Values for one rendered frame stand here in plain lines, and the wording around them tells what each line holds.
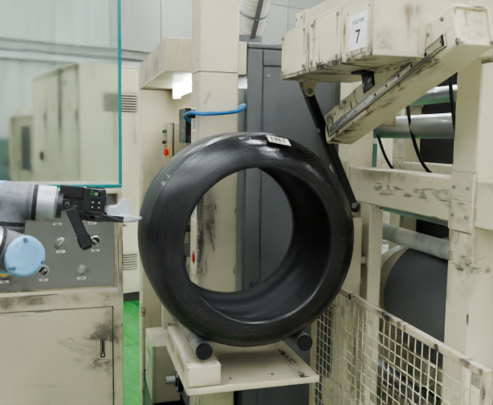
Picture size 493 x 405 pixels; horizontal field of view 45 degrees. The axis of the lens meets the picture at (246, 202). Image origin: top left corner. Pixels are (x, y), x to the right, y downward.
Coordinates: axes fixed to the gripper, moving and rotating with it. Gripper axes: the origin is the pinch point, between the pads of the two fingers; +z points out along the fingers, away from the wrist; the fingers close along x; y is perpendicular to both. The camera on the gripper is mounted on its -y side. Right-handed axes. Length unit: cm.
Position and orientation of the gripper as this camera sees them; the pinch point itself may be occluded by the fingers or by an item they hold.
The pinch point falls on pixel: (136, 220)
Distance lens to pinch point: 157.0
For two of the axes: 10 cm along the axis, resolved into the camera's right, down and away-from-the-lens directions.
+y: 1.3, -9.9, -0.7
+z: 9.5, 1.1, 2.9
